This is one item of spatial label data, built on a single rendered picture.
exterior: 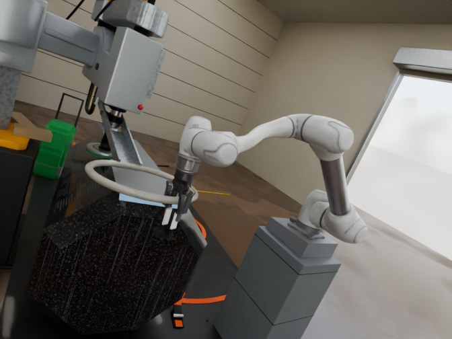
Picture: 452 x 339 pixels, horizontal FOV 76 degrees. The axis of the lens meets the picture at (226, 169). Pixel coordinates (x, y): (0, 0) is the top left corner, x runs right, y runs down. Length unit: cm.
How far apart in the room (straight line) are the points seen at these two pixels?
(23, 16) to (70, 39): 32
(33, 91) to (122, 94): 510
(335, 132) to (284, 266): 84
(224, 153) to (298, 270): 96
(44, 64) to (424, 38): 692
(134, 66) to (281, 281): 144
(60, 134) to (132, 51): 191
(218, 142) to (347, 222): 94
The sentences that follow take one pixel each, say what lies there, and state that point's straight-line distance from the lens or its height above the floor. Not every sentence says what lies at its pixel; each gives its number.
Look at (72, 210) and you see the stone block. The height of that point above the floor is 72.
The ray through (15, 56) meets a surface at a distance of 206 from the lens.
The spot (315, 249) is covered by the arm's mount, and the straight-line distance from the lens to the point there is 181.
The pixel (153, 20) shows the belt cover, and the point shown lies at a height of 167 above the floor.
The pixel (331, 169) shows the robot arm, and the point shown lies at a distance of 141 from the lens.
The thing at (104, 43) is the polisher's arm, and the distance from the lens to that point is 219.
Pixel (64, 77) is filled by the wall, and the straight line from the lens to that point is 679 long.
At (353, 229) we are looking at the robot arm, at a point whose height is 108.
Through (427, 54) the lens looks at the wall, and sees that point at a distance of 608.
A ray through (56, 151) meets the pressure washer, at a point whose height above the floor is 31.
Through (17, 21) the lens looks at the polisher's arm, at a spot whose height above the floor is 140.
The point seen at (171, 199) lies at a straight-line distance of 113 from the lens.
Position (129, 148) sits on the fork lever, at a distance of 171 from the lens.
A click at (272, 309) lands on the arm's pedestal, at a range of 185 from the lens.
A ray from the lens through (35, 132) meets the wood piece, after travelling 214.
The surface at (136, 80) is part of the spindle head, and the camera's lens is 178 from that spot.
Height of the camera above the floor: 143
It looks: 12 degrees down
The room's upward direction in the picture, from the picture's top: 22 degrees clockwise
